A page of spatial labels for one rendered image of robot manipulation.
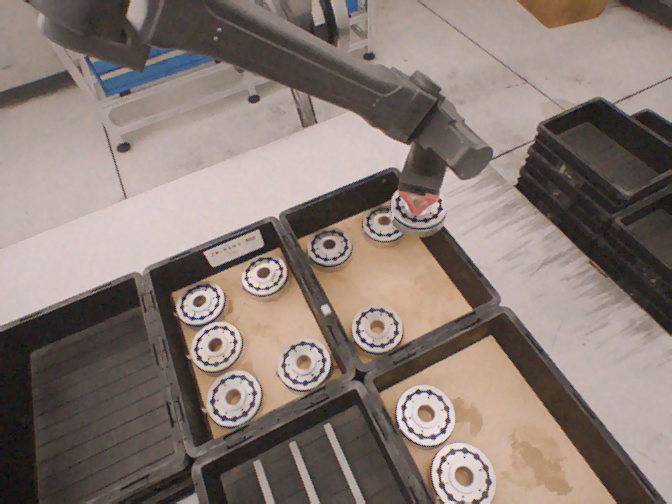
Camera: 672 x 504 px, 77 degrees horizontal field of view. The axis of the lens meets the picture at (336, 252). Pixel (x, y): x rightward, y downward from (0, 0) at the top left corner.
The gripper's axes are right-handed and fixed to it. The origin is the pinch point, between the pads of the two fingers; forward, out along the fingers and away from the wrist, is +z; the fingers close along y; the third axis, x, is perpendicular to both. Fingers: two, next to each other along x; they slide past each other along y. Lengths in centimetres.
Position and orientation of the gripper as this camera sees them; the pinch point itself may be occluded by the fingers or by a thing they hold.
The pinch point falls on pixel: (418, 200)
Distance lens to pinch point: 77.9
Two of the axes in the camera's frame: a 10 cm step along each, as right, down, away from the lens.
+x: -9.5, -2.5, 2.1
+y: 3.2, -7.9, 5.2
